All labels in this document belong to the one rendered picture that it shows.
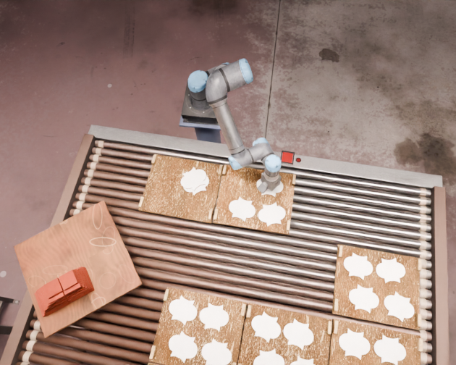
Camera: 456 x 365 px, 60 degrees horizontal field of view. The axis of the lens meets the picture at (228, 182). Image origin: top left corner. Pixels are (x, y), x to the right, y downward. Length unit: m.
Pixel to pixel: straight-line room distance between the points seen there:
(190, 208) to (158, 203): 0.18
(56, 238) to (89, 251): 0.19
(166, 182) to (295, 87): 1.85
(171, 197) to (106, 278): 0.54
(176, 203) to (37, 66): 2.54
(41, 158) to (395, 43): 3.38
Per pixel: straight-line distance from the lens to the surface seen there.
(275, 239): 2.13
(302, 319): 2.06
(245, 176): 2.23
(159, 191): 2.25
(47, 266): 2.21
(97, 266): 2.11
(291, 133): 3.45
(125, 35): 4.27
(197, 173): 2.23
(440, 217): 2.36
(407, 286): 2.21
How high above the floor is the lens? 2.98
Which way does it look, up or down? 67 degrees down
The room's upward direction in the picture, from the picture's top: 6 degrees counter-clockwise
